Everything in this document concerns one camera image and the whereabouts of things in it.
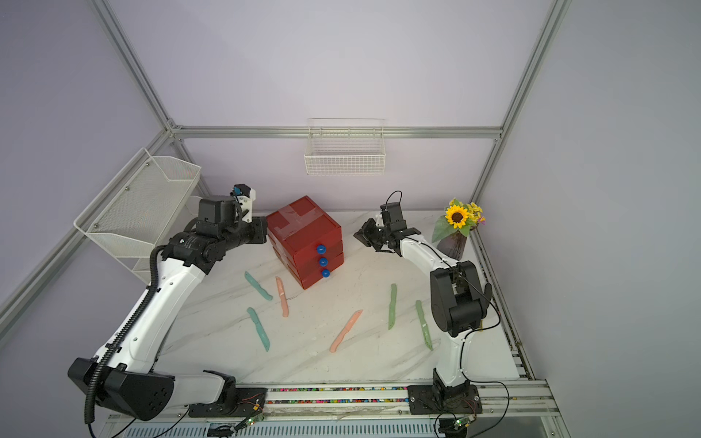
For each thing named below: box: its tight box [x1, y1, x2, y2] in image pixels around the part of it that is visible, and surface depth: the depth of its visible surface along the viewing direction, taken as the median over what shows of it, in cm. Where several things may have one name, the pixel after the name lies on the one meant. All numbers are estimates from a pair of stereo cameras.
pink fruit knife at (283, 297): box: [275, 276, 290, 318], surface depth 97 cm
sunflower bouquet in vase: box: [431, 198, 487, 261], surface depth 86 cm
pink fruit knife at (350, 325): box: [329, 309, 364, 354], surface depth 90 cm
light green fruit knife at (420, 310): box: [415, 300, 434, 352], surface depth 90 cm
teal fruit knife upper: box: [244, 270, 273, 301], surface depth 100 cm
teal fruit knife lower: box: [246, 306, 271, 353], surface depth 90 cm
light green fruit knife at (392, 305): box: [387, 282, 398, 331], surface depth 95 cm
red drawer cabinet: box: [266, 195, 345, 291], surface depth 88 cm
